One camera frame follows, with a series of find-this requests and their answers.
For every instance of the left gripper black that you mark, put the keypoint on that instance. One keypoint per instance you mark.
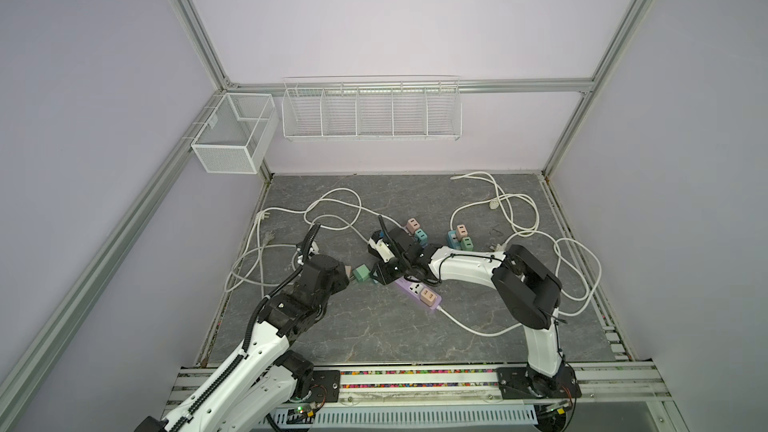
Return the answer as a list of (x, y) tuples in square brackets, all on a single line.
[(340, 278)]

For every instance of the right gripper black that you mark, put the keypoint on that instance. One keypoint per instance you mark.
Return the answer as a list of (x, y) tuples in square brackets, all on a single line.
[(382, 276)]

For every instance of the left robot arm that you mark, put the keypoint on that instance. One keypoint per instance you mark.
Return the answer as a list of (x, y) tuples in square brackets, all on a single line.
[(262, 372)]

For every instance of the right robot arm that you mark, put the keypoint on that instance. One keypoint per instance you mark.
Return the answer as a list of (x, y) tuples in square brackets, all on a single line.
[(528, 289)]

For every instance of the pink plug upper purple strip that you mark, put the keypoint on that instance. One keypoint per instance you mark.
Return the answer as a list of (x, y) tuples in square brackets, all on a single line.
[(412, 225)]

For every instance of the pink plug purple strip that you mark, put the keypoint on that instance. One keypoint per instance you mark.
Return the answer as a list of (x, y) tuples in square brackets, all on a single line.
[(412, 225), (428, 297)]

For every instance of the pink plug lower purple strip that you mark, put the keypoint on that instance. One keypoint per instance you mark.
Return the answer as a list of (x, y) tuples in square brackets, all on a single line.
[(428, 297)]

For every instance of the pink plug on teal strip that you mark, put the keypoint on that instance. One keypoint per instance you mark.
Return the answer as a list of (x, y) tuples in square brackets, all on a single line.
[(461, 231)]

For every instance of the green plug on teal strip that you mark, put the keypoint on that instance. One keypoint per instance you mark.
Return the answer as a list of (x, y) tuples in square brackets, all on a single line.
[(467, 244)]

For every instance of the teal power strip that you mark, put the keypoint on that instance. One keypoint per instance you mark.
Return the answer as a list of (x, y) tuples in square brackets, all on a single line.
[(452, 240)]

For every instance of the small white mesh basket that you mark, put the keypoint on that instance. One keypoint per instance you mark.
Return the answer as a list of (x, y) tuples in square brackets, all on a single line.
[(236, 135)]

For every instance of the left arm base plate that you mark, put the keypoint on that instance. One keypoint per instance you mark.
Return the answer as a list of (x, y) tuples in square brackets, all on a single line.
[(319, 386)]

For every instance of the long white wire basket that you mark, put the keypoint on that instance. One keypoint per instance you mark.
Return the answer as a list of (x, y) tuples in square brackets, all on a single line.
[(374, 107)]

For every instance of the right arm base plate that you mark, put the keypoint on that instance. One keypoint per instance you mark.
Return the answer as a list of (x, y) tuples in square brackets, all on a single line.
[(522, 382)]

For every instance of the white vented cable duct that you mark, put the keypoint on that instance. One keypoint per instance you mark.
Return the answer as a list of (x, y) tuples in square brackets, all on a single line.
[(413, 418)]

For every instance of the aluminium frame rail front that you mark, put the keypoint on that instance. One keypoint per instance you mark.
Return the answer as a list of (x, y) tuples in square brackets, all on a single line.
[(598, 381)]

